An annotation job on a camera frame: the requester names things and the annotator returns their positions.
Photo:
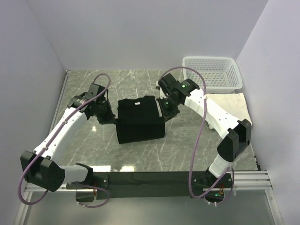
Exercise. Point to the aluminium front frame rail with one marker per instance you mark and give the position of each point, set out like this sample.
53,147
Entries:
244,180

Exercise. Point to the folded white t shirt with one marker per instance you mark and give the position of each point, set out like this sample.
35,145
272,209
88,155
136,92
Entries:
233,103

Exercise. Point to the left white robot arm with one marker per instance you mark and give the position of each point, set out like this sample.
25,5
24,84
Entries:
40,167

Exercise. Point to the aluminium left side rail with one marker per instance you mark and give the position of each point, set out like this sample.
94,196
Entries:
75,83

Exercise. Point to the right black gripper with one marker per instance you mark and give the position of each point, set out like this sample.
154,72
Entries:
167,114

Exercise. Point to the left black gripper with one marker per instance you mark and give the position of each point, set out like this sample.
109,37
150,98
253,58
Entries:
109,117

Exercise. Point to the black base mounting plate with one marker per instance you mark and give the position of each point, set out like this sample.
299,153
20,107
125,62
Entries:
148,184

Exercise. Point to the white perforated plastic basket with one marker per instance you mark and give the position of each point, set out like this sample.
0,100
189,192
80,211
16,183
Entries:
221,74

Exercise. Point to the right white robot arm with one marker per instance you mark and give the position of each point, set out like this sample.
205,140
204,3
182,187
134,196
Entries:
235,133

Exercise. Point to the black t shirt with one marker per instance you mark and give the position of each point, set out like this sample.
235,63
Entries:
139,120

